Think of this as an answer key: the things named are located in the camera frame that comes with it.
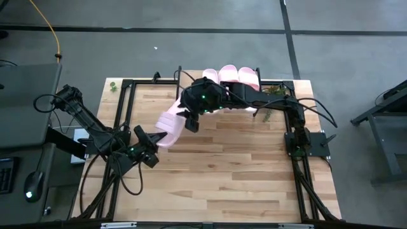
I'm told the yellow cable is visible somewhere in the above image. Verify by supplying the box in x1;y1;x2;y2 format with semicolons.
28;0;63;64

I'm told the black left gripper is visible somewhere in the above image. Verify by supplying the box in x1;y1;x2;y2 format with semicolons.
128;125;169;169

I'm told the white power box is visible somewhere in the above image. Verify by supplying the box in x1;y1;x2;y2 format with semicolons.
72;128;91;165

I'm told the pink foam slide sandal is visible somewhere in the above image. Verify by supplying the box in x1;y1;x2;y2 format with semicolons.
217;64;240;83
202;67;221;85
237;66;261;113
154;97;188;149

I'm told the black aluminium rig frame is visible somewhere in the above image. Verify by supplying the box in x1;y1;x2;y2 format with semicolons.
68;71;343;229

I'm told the green potted plant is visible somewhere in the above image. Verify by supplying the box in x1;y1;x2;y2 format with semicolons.
261;84;289;124

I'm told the black computer mouse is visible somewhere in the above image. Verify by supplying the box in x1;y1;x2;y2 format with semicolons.
24;170;46;204

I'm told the black metal cart frame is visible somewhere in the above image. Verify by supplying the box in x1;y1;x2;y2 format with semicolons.
349;79;407;187

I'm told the grey office desk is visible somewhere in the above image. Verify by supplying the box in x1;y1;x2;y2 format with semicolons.
0;62;84;225

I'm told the black keyboard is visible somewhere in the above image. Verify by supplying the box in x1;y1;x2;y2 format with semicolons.
0;157;16;195

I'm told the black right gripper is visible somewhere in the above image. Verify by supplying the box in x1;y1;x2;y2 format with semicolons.
176;109;202;134

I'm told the silver metal bracket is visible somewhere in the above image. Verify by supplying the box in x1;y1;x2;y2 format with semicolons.
100;221;138;229
279;223;315;229

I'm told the wooden shelf black metal frame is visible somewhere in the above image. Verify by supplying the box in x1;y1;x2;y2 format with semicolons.
174;65;261;117

